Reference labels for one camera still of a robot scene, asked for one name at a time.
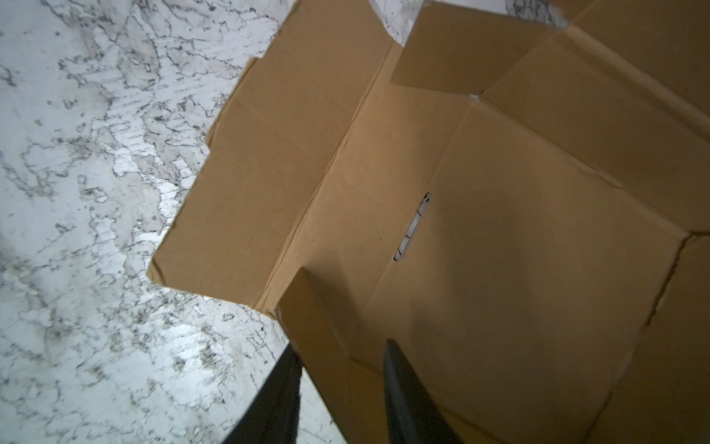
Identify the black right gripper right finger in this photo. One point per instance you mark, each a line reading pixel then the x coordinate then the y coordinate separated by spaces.
pixel 411 413

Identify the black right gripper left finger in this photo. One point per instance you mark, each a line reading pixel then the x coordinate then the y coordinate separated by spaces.
pixel 273 416

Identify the brown cardboard box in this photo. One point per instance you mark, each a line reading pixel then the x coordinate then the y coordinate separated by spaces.
pixel 523 208

